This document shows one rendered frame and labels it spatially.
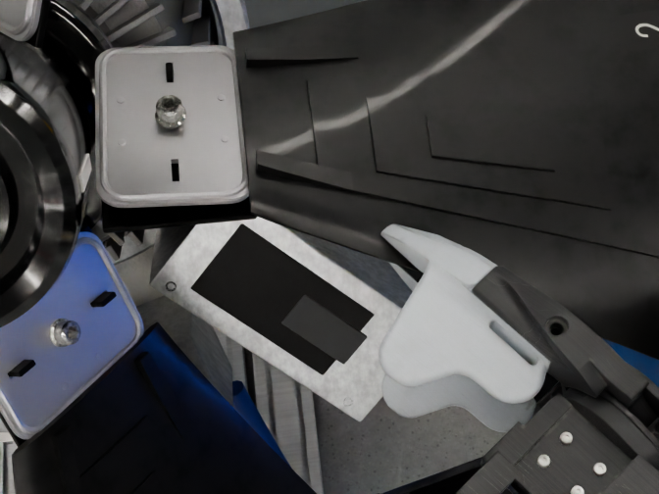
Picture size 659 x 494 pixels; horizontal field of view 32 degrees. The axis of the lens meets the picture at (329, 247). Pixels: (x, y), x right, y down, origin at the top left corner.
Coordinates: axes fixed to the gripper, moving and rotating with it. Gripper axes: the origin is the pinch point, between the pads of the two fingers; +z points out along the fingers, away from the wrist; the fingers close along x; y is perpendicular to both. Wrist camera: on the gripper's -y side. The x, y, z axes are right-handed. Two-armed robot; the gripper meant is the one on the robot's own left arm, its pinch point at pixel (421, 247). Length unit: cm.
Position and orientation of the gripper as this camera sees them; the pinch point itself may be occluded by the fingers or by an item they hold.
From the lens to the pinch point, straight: 48.4
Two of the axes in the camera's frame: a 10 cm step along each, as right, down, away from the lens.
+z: -6.9, -6.4, 3.4
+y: -7.2, 6.5, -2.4
